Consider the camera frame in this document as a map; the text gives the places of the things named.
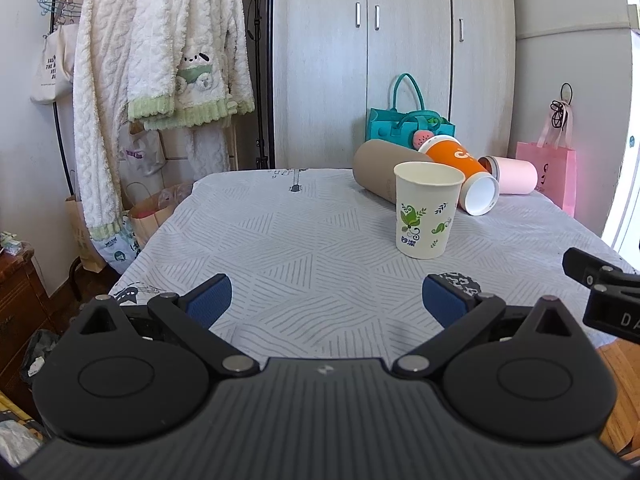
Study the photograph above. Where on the black trash bag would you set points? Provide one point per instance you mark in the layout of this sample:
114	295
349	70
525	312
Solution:
37	355

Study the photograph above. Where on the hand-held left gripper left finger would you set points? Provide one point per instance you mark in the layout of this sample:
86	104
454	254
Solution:
212	297

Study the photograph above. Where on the grey wardrobe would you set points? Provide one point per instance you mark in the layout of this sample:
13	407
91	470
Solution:
325	60

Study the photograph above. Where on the black clothes rack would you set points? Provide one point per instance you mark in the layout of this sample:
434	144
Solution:
60	130

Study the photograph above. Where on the white leaf-print paper cup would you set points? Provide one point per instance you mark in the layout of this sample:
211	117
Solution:
425	205

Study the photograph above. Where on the white canvas tote bag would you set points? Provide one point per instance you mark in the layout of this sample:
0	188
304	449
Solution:
52	65

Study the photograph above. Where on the white fleece puppy-print jacket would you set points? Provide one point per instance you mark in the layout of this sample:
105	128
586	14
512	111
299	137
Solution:
165	35

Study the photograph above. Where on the pink paper cup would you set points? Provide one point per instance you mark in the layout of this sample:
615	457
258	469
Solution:
517	175

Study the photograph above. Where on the brown paper cup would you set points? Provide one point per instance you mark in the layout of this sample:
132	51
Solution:
375	165

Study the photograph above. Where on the pink gift bag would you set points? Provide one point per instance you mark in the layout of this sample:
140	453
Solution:
555	175

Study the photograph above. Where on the green and white shopping bag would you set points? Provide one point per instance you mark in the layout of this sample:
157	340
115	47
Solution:
120	250

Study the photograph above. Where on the black tripod stand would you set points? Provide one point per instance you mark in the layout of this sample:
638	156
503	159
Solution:
259	85

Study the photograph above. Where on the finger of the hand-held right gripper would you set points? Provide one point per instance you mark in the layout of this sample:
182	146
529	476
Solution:
585	265

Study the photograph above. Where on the wooden cabinet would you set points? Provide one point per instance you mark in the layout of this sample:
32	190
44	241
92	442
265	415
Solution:
22	300

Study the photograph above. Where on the patterned white tablecloth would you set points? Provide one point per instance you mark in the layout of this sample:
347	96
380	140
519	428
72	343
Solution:
300	240

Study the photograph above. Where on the white fleece pants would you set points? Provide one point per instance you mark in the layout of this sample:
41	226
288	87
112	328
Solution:
207	152

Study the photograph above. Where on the small printed tote bag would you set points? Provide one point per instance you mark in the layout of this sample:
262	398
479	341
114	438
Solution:
140	152

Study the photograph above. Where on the teal tote bag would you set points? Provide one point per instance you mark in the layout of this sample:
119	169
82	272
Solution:
385	127

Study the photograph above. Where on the tall brown paper bag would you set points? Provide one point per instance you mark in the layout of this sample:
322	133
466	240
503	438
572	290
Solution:
80	235

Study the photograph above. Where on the orange paper cup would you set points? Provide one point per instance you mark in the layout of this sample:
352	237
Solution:
450	155

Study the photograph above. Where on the long white fleece robe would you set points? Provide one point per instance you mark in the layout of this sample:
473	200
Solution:
97	110

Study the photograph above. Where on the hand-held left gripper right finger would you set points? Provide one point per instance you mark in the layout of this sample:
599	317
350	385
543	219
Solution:
442	297

